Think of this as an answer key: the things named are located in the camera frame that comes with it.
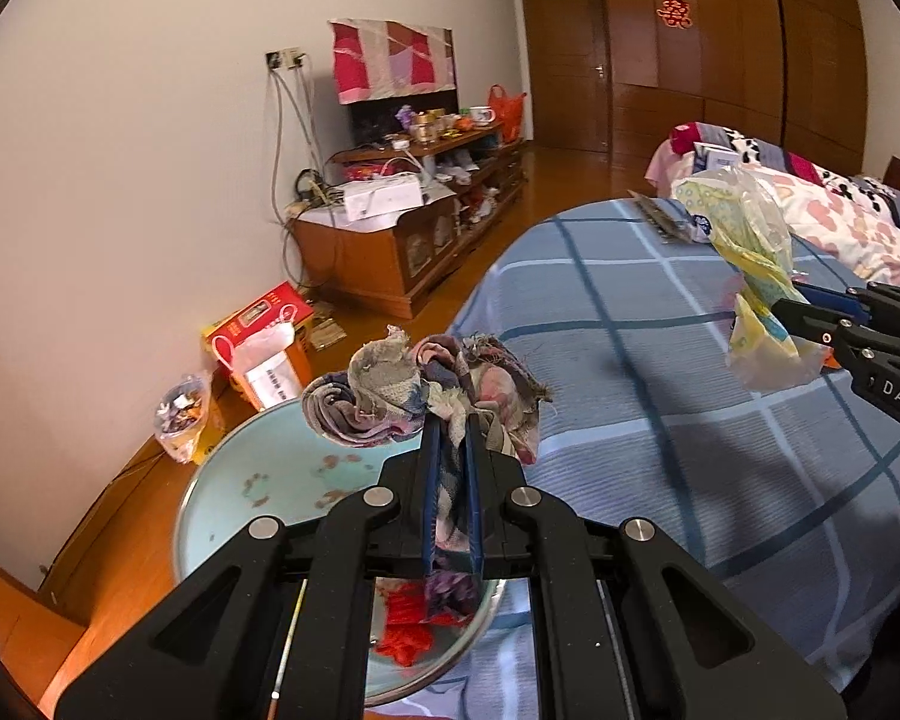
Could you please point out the bag of small trash on floor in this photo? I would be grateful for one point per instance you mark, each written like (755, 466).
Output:
(181, 416)

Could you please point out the white box on cabinet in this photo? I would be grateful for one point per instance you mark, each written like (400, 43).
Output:
(379, 197)

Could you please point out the red double happiness decoration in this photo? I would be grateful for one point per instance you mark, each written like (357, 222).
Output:
(675, 14)

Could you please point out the blue plaid table cloth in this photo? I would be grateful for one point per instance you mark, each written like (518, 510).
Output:
(754, 538)

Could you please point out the wooden door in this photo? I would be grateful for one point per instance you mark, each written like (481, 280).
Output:
(568, 65)

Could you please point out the orange plastic bag by door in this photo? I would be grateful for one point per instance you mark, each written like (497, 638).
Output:
(508, 112)

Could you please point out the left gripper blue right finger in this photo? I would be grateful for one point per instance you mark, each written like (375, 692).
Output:
(473, 493)

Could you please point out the orange paper bag white insert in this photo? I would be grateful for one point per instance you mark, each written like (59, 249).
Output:
(271, 366)

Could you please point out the red plastic bag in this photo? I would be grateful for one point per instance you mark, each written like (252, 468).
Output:
(407, 634)

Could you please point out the red gift box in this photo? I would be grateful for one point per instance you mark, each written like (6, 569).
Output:
(281, 304)

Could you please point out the bed with heart quilt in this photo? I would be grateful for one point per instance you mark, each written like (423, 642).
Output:
(856, 219)

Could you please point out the television with patchwork cover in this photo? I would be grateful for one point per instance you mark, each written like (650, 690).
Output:
(386, 71)

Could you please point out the light blue cartoon trash bin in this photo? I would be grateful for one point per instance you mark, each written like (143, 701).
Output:
(275, 466)

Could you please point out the white mug on cabinet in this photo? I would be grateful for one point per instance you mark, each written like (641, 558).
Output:
(483, 116)

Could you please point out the white blue milk carton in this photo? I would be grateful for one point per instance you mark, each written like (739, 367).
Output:
(712, 156)

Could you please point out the wooden TV cabinet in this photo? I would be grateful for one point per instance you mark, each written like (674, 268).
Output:
(391, 263)

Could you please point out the metallic flat packet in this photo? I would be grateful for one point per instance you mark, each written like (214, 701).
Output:
(667, 217)

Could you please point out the wall power socket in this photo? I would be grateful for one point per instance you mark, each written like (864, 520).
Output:
(281, 59)

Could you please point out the brown wooden wardrobe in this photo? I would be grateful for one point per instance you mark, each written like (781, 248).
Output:
(792, 72)

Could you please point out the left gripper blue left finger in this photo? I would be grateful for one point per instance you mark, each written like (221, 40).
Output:
(431, 459)

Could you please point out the faded patterned cloth rag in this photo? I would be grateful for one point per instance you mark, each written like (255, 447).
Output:
(384, 396)

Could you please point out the yellow green patterned plastic bag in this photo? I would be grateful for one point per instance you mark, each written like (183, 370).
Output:
(743, 222)

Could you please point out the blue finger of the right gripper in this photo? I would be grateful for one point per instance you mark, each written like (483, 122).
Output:
(844, 303)

